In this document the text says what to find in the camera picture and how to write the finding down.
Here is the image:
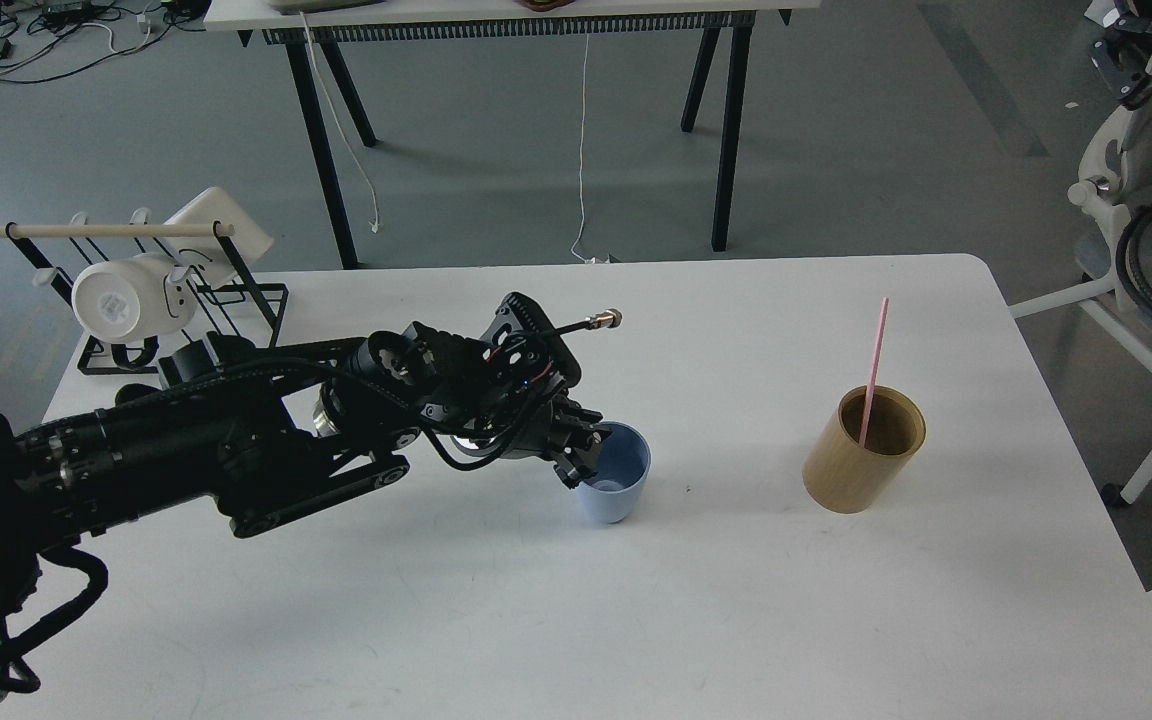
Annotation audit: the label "white mug on rack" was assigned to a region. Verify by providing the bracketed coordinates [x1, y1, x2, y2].
[70, 252, 198, 344]

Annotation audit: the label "white square plate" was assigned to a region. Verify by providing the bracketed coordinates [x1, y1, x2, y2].
[164, 185, 274, 288]

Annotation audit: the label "white background table black legs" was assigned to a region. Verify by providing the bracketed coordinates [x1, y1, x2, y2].
[204, 0, 823, 270]

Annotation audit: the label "white hanging cable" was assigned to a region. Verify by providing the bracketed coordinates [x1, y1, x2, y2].
[570, 33, 617, 266]

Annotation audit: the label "black wire dish rack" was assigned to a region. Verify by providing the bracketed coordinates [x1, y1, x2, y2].
[0, 215, 289, 376]

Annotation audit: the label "light blue plastic cup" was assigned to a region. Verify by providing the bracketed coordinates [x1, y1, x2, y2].
[575, 420, 652, 524]

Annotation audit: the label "floor cables and adapters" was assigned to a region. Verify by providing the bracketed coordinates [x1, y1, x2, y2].
[0, 0, 212, 113]

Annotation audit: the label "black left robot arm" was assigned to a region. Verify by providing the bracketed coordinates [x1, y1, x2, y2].
[0, 291, 622, 702]

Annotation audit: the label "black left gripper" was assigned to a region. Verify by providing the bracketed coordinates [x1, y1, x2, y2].
[361, 291, 613, 488]

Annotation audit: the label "bamboo cylinder holder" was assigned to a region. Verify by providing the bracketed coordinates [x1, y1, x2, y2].
[803, 386, 927, 514]

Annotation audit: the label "white rope cable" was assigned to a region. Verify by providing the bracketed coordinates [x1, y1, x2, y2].
[298, 12, 382, 235]

